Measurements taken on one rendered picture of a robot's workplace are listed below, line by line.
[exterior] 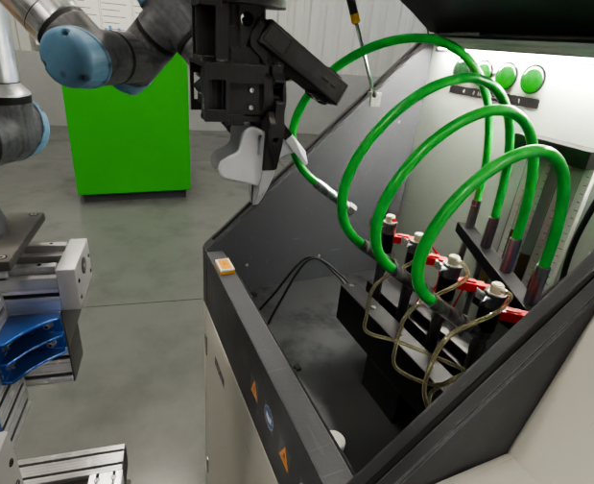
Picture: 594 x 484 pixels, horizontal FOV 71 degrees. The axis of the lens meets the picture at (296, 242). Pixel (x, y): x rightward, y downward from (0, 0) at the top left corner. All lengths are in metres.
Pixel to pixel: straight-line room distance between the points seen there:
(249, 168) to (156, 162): 3.51
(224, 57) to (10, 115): 0.59
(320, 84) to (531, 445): 0.47
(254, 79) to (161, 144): 3.51
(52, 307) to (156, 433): 1.03
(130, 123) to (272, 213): 2.95
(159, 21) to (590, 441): 0.77
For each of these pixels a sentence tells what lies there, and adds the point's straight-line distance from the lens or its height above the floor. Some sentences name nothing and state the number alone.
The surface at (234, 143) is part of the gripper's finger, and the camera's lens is 0.48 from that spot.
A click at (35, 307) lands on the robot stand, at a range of 0.93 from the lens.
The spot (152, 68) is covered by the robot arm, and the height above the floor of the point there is 1.35.
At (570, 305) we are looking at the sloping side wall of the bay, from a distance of 0.53.
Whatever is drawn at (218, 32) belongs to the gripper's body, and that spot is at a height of 1.41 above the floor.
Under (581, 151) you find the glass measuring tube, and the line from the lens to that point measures 0.81.
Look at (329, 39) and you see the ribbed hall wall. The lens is 7.43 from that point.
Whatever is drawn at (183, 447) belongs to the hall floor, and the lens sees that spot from 1.80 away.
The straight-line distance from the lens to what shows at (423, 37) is 0.75.
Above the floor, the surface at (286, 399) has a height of 0.95.
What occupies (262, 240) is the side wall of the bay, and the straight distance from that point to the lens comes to 1.02.
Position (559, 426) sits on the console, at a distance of 0.58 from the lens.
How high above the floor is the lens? 1.40
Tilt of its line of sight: 25 degrees down
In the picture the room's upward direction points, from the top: 5 degrees clockwise
